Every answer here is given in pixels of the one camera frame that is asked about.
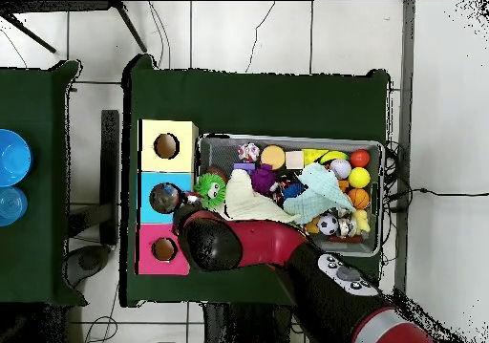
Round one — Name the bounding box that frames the clear bluish snack packet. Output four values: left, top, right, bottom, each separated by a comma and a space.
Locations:
150, 182, 182, 212

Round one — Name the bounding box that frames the cream waffle cloth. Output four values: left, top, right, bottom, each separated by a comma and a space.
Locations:
223, 168, 301, 224

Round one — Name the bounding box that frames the mint green waffle cloth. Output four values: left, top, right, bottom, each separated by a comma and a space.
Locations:
283, 161, 356, 225

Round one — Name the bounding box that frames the wooden three-hole sorting box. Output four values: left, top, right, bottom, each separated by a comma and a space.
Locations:
135, 118, 200, 276

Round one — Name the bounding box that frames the green puffer toy with eyes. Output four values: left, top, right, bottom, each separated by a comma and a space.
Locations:
193, 172, 227, 209

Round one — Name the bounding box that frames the purple spiky rubber toy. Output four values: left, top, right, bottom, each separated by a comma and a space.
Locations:
250, 163, 279, 196

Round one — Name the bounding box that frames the multicolour print fabric bundle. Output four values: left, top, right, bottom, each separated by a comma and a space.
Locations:
236, 142, 261, 163

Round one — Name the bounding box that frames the black standing panel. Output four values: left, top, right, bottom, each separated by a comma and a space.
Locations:
99, 109, 121, 247

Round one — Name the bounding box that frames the orange round foam disc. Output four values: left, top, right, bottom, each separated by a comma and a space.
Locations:
260, 144, 287, 170

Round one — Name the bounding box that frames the dark grey stand foot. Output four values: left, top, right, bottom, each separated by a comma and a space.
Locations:
66, 243, 114, 287

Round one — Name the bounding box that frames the plain wooden cube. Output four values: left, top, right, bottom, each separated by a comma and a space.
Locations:
285, 150, 306, 170

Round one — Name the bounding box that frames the dark green table cloth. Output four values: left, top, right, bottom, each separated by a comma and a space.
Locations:
120, 54, 392, 308
0, 59, 87, 308

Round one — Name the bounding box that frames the black and white soccer ball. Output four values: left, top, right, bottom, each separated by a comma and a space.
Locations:
316, 212, 340, 237

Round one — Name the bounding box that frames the white baseball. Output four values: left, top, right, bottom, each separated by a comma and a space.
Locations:
330, 158, 352, 181

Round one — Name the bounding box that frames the orange basketball toy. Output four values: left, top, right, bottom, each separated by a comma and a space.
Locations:
347, 187, 371, 211

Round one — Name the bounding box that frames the clear blue plastic cup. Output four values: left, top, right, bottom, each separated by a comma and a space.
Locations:
0, 185, 29, 228

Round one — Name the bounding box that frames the blue plastic bowl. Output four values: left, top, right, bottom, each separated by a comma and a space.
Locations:
0, 128, 34, 188

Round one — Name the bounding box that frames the black tripod stand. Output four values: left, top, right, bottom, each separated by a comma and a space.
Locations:
0, 0, 149, 54

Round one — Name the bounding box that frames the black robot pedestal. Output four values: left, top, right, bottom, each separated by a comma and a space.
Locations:
202, 302, 297, 343

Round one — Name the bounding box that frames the shallow wire mesh bin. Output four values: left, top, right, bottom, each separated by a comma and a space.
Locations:
195, 134, 385, 258

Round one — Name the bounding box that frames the black power cable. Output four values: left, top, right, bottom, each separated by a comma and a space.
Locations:
383, 139, 489, 214

